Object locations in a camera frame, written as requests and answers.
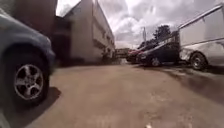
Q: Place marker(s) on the red car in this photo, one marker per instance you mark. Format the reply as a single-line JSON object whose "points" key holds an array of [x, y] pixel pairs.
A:
{"points": [[133, 54]]}

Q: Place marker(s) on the brown asphalt ground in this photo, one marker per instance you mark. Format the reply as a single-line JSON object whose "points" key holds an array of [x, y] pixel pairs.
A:
{"points": [[123, 96]]}

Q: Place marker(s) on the pale building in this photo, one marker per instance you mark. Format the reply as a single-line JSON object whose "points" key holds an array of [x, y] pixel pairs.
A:
{"points": [[85, 36]]}

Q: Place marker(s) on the pole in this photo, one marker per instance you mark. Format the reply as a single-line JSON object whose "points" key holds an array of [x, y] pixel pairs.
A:
{"points": [[144, 34]]}

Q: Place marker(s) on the dark car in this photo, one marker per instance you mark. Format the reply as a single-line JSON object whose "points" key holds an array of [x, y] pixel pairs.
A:
{"points": [[163, 52]]}

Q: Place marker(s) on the tree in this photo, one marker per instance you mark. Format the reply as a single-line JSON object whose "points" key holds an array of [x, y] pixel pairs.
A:
{"points": [[162, 32]]}

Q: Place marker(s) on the blue car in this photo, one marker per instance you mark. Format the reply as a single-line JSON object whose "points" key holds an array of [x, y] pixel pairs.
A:
{"points": [[23, 50]]}

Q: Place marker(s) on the dark brown building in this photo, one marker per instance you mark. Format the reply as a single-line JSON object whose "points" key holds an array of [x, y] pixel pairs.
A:
{"points": [[33, 16]]}

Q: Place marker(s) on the white van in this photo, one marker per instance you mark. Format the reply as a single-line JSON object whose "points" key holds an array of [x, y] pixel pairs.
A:
{"points": [[206, 36]]}

